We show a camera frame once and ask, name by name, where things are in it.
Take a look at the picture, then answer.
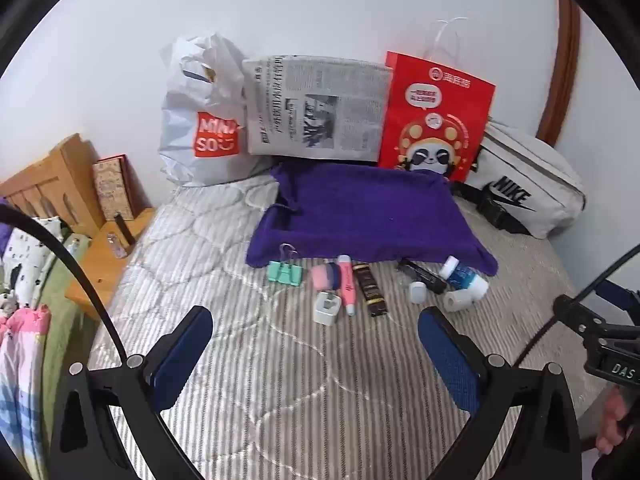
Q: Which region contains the white dotted cloth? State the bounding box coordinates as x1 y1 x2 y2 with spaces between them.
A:
0 215 71 311

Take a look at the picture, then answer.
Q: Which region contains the pink plaid cloth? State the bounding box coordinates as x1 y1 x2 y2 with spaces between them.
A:
0 305 53 461

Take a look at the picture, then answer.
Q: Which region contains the wooden nightstand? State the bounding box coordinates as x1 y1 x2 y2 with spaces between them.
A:
65 207 157 322

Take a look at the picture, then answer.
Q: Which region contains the white tape roll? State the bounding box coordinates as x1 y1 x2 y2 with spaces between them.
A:
444 290 476 313

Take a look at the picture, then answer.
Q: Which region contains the green binder clip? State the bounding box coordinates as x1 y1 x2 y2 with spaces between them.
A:
267 242 306 289

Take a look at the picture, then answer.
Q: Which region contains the newspaper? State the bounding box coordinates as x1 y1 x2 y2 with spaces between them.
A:
241 54 393 166

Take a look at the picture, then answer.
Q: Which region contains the blue and white bottle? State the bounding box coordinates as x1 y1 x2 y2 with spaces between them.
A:
440 256 490 303

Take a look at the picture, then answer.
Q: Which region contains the white charger plug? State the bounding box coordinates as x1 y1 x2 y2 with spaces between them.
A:
313 290 343 326

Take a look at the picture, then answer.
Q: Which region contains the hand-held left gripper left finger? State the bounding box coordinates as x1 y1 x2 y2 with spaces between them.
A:
47 305 215 480

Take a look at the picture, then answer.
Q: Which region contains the green blanket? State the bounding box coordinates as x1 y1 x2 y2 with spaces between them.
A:
30 255 88 411

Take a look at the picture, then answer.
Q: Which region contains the striped bed quilt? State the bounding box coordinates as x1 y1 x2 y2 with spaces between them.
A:
75 175 621 480

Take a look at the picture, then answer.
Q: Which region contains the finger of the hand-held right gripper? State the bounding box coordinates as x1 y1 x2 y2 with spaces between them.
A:
597 279 640 314
552 294 619 344

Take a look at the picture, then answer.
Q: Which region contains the wooden headboard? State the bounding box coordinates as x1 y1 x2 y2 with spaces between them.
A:
0 133 107 238

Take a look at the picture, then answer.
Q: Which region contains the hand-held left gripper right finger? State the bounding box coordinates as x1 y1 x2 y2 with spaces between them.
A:
417 306 583 480

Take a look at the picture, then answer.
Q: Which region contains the patterned book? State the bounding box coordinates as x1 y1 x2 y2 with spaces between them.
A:
91 154 143 222

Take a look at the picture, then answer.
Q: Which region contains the red paper bag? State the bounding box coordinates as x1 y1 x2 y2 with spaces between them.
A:
377 17 497 183

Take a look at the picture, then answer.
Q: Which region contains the purple towel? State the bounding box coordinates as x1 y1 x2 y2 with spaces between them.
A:
246 162 500 278

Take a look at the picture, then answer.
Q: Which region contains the black cable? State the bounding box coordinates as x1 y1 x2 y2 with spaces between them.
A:
517 245 640 361
0 202 126 366

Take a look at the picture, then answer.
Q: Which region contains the white plastic shopping bag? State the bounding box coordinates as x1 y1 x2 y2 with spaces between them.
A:
159 32 273 188

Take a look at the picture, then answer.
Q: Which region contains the black tube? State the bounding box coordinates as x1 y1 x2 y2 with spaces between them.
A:
397 257 448 295

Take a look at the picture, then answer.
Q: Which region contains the person's right hand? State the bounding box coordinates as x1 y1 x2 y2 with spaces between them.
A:
595 389 632 456

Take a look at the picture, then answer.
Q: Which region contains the white waist bag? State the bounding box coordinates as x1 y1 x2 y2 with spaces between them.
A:
450 117 587 240

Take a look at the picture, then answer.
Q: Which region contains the wooden door frame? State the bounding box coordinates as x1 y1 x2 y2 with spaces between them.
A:
535 0 582 148

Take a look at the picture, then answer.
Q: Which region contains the pink pen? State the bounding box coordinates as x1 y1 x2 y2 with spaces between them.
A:
337 255 360 317

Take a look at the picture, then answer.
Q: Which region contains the pink and blue eraser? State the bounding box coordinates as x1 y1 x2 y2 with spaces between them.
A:
308 260 342 292

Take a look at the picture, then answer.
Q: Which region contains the black strap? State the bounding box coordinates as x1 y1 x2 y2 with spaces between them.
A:
114 213 136 246

